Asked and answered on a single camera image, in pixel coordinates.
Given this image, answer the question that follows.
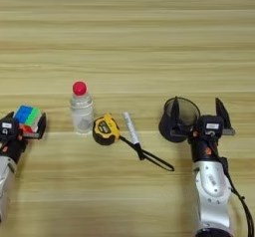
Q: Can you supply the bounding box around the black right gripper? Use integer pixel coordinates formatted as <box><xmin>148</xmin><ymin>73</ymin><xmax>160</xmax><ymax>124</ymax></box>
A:
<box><xmin>170</xmin><ymin>96</ymin><xmax>237</xmax><ymax>164</ymax></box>

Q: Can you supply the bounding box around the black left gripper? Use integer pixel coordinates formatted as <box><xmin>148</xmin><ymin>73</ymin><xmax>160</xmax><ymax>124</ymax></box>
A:
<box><xmin>0</xmin><ymin>111</ymin><xmax>48</xmax><ymax>165</ymax></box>

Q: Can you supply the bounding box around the colourful puzzle cube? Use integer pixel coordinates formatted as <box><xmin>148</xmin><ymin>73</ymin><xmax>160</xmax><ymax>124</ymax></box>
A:
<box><xmin>13</xmin><ymin>105</ymin><xmax>43</xmax><ymax>134</ymax></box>

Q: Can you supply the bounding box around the clear bottle with red cap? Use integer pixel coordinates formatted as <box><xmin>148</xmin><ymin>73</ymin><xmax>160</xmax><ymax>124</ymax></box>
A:
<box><xmin>69</xmin><ymin>81</ymin><xmax>96</xmax><ymax>135</ymax></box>

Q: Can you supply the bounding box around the white marker pen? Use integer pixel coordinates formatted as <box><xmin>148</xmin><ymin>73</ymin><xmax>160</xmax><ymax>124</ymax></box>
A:
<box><xmin>123</xmin><ymin>112</ymin><xmax>141</xmax><ymax>145</ymax></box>

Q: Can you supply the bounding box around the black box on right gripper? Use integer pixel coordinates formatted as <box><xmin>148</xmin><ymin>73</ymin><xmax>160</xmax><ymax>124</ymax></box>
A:
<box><xmin>198</xmin><ymin>115</ymin><xmax>225</xmax><ymax>136</ymax></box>

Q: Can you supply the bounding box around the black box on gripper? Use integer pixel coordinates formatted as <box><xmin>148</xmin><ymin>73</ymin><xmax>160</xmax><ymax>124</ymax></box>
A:
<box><xmin>0</xmin><ymin>117</ymin><xmax>21</xmax><ymax>139</ymax></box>
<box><xmin>198</xmin><ymin>115</ymin><xmax>225</xmax><ymax>136</ymax></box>

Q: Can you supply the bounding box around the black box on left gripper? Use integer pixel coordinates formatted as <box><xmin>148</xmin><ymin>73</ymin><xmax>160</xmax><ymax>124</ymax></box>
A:
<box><xmin>0</xmin><ymin>117</ymin><xmax>21</xmax><ymax>139</ymax></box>

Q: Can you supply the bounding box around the black mesh pen cup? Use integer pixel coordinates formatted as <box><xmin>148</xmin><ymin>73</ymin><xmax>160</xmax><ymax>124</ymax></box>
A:
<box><xmin>157</xmin><ymin>96</ymin><xmax>201</xmax><ymax>143</ymax></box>

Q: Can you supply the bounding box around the yellow black tape measure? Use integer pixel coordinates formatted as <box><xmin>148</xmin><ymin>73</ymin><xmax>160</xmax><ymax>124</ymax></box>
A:
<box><xmin>92</xmin><ymin>113</ymin><xmax>175</xmax><ymax>172</ymax></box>

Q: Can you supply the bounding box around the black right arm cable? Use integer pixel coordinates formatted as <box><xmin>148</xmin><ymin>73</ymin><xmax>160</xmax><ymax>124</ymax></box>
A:
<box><xmin>221</xmin><ymin>155</ymin><xmax>255</xmax><ymax>237</ymax></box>

